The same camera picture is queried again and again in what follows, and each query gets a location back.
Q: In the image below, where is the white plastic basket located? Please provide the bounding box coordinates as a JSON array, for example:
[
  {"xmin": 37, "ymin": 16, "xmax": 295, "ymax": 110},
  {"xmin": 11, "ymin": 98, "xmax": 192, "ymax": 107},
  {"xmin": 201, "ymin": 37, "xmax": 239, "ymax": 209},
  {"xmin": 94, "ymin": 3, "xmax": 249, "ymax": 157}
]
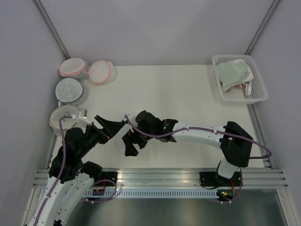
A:
[{"xmin": 212, "ymin": 54, "xmax": 268, "ymax": 105}]

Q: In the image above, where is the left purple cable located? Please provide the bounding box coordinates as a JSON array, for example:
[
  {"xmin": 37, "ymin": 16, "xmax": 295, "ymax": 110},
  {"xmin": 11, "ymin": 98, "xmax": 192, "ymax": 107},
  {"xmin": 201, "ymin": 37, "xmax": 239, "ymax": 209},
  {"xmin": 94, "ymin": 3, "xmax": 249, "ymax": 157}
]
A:
[{"xmin": 32, "ymin": 116, "xmax": 118, "ymax": 226}]

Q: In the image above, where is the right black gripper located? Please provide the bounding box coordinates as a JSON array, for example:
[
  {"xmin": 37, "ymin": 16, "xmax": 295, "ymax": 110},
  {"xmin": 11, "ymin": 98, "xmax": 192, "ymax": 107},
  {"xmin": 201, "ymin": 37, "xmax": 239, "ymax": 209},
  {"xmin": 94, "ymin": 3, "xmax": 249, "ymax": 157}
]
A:
[{"xmin": 122, "ymin": 122, "xmax": 156, "ymax": 156}]

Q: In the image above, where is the left aluminium frame post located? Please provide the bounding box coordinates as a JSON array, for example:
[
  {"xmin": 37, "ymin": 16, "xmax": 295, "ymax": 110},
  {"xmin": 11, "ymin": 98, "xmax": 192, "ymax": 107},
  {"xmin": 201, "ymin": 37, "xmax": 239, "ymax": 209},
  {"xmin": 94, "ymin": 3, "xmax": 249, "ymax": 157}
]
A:
[{"xmin": 32, "ymin": 0, "xmax": 71, "ymax": 60}]

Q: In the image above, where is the blue-trimmed round laundry bag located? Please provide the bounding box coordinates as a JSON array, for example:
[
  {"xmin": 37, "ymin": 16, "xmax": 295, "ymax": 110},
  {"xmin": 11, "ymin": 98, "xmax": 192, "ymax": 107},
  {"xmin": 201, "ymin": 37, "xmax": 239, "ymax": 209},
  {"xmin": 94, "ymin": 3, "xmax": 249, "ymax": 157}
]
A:
[{"xmin": 55, "ymin": 77, "xmax": 88, "ymax": 105}]

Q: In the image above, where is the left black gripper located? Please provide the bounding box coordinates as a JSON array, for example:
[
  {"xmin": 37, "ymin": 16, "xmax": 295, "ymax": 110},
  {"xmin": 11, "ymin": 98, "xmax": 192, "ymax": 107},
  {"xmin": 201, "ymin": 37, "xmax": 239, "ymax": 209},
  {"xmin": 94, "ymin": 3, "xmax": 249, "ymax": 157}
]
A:
[{"xmin": 77, "ymin": 115, "xmax": 125, "ymax": 158}]

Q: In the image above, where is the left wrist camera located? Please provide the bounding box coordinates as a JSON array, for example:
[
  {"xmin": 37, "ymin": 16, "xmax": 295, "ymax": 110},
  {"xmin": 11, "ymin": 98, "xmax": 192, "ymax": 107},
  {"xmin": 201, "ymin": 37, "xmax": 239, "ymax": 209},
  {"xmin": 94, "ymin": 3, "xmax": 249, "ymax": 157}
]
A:
[{"xmin": 71, "ymin": 108, "xmax": 91, "ymax": 127}]

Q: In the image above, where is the pink-trimmed laundry bag upright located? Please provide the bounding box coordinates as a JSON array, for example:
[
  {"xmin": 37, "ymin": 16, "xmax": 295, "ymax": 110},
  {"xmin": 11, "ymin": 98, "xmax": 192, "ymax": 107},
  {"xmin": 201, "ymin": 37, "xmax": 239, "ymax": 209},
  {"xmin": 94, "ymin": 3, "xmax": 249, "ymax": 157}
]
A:
[{"xmin": 59, "ymin": 57, "xmax": 88, "ymax": 80}]

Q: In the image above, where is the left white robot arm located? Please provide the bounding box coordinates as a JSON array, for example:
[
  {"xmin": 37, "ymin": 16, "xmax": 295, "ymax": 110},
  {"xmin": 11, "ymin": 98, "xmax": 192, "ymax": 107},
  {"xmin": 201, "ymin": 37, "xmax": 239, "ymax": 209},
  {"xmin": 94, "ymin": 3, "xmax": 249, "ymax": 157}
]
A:
[{"xmin": 28, "ymin": 116, "xmax": 125, "ymax": 226}]

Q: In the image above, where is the beige-trimmed round laundry bag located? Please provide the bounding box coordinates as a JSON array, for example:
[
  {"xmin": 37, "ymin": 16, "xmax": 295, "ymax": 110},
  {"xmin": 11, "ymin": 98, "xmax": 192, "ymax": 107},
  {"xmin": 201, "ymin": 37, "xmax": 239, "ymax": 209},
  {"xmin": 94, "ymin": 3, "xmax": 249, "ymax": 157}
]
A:
[{"xmin": 49, "ymin": 105, "xmax": 79, "ymax": 137}]

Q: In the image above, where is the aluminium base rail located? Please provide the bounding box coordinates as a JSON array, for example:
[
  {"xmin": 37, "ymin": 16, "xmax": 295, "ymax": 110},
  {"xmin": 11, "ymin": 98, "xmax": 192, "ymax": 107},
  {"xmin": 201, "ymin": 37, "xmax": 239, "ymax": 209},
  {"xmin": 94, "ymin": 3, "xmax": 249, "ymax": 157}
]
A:
[{"xmin": 32, "ymin": 167, "xmax": 289, "ymax": 188}]

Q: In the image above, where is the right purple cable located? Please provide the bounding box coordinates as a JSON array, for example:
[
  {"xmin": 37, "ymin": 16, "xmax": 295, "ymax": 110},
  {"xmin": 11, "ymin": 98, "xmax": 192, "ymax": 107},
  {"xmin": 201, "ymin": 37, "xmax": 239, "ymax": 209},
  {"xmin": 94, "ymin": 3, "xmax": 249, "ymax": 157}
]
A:
[{"xmin": 124, "ymin": 114, "xmax": 272, "ymax": 205}]

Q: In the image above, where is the right aluminium frame post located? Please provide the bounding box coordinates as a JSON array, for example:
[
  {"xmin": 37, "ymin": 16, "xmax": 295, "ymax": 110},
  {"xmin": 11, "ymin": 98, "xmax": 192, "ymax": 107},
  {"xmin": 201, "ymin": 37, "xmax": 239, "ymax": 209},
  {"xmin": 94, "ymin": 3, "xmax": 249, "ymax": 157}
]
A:
[{"xmin": 244, "ymin": 0, "xmax": 282, "ymax": 55}]

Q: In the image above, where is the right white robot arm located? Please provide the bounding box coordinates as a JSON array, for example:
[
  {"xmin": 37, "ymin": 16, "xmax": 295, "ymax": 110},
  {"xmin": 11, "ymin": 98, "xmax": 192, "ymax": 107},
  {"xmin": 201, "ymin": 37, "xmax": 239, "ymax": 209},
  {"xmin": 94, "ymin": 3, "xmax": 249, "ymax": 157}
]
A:
[{"xmin": 122, "ymin": 111, "xmax": 253, "ymax": 186}]

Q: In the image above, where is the pink bra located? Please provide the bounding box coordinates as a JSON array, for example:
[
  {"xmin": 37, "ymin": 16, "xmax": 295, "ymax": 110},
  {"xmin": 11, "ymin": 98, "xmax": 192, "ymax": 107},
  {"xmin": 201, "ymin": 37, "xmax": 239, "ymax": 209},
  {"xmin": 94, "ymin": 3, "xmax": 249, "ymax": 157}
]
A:
[{"xmin": 228, "ymin": 84, "xmax": 246, "ymax": 91}]

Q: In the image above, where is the pink-trimmed laundry bag tilted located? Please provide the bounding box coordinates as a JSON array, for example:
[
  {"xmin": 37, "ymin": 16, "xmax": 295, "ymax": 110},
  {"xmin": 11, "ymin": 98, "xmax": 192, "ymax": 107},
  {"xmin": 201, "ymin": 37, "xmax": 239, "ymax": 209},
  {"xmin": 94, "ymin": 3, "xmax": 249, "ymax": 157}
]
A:
[{"xmin": 88, "ymin": 60, "xmax": 117, "ymax": 85}]

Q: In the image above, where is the purple cable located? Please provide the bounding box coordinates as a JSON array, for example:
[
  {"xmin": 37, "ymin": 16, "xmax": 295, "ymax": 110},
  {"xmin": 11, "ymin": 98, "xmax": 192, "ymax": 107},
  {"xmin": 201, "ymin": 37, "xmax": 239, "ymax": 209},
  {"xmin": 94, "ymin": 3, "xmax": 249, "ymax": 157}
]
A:
[
  {"xmin": 32, "ymin": 116, "xmax": 118, "ymax": 226},
  {"xmin": 124, "ymin": 114, "xmax": 272, "ymax": 205}
]

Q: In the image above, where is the white slotted cable duct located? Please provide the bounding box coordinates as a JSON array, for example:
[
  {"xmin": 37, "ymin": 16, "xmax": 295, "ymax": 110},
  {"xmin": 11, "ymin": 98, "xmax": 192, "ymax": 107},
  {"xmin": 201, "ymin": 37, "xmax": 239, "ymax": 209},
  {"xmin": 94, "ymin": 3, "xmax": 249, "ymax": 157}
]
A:
[{"xmin": 83, "ymin": 189, "xmax": 218, "ymax": 198}]

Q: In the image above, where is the aluminium frame post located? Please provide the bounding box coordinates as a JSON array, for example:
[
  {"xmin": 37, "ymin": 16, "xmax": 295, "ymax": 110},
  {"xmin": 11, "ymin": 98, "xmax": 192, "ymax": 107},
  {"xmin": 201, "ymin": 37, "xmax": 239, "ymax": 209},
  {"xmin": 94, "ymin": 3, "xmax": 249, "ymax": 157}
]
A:
[
  {"xmin": 244, "ymin": 0, "xmax": 282, "ymax": 55},
  {"xmin": 32, "ymin": 0, "xmax": 71, "ymax": 60}
]

